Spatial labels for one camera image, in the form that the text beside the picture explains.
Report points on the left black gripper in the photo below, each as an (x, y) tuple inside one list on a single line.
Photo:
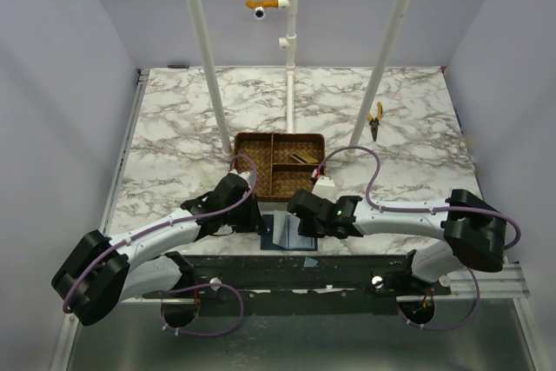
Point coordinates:
[(254, 222)]

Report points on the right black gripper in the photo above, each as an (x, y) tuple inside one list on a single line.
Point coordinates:
[(307, 226)]

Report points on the blue leather card holder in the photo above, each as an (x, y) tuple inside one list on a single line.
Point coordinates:
[(282, 233)]

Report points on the gold credit card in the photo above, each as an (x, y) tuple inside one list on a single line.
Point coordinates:
[(304, 158)]

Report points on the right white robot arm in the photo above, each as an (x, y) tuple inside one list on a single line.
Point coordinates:
[(468, 232)]

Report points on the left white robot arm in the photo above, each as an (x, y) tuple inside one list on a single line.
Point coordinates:
[(101, 270)]

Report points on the woven brown divided tray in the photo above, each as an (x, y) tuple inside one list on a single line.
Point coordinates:
[(278, 175)]

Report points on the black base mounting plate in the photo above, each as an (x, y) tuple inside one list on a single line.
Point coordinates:
[(299, 285)]

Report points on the right white slanted pipe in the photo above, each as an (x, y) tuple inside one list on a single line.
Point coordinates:
[(393, 28)]

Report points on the white slanted pipe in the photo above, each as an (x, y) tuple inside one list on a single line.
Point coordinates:
[(393, 28), (197, 17)]

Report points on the small blue white ball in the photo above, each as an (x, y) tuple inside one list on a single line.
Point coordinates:
[(259, 13)]

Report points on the orange hook peg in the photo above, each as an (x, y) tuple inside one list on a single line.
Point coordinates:
[(265, 4)]

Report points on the centre white pipe stand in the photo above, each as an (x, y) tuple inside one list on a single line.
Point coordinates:
[(289, 44)]

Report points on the left white slanted pipe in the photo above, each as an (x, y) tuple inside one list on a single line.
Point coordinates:
[(197, 17)]

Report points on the yellow handled pliers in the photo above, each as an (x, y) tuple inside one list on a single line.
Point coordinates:
[(374, 121)]

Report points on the aluminium rail frame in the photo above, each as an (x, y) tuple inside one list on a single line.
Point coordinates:
[(175, 152)]

